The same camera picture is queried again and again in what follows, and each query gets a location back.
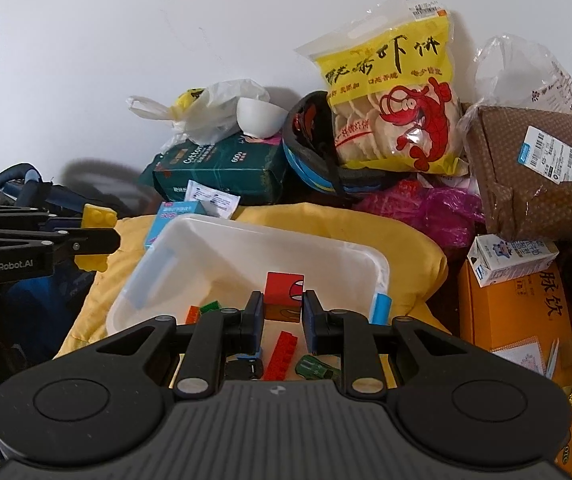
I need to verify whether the yellow toy brick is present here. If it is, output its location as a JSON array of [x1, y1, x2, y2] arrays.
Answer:
[[74, 204, 120, 272]]

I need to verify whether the red face toy block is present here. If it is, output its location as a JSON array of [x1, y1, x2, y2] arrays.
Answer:
[[263, 272, 304, 323]]

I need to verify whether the green toy brick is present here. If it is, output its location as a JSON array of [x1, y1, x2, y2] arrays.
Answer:
[[199, 300, 221, 314]]

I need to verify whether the red toy brick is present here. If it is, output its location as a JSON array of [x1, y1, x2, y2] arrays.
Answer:
[[262, 330, 298, 382]]

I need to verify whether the white plastic storage bin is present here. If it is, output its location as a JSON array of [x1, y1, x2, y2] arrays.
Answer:
[[106, 214, 390, 335]]

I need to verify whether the yellow cloth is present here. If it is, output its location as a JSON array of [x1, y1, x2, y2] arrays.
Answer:
[[57, 203, 448, 356]]

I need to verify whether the light blue card box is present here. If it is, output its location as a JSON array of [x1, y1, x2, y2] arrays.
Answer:
[[144, 202, 205, 249]]

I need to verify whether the white sachet packet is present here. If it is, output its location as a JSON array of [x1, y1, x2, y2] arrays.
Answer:
[[184, 180, 240, 219]]

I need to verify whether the magenta plastic bag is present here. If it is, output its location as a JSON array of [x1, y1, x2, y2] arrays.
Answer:
[[354, 178, 485, 260]]

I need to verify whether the small white milk carton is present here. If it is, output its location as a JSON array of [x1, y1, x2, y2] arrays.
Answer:
[[467, 234, 559, 287]]

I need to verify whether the dark green tissue pack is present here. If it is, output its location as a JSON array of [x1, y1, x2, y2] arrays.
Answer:
[[140, 132, 287, 206]]

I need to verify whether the white plastic bag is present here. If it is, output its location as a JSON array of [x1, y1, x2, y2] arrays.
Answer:
[[126, 79, 271, 153]]

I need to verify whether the orange cardboard box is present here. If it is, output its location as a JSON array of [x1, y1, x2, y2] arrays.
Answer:
[[458, 263, 572, 372]]

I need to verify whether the blue black helmet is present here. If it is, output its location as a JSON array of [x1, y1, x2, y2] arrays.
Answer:
[[281, 91, 406, 202]]

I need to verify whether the white ceramic bowl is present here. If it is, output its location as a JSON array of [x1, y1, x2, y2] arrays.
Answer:
[[236, 98, 288, 140]]

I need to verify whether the brown cardboard parcel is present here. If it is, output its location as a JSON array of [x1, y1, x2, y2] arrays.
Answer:
[[464, 105, 572, 242]]

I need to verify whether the yellow shrimp cracker bag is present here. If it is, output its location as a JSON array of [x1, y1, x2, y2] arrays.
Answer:
[[297, 0, 468, 177]]

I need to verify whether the clear plastic bag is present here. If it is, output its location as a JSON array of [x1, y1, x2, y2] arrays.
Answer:
[[473, 35, 572, 115]]

